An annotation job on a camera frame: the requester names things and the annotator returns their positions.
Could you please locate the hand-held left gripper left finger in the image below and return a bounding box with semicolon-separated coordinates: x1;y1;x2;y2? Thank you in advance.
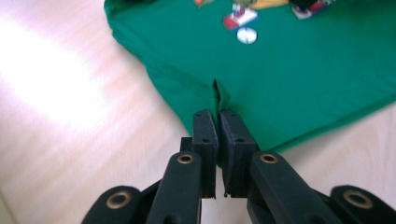
191;109;219;199

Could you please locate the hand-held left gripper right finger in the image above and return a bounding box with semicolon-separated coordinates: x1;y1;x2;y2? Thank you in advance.
219;109;260;199

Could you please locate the green dinosaur print t-shirt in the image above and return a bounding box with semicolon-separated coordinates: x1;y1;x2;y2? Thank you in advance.
104;0;396;153

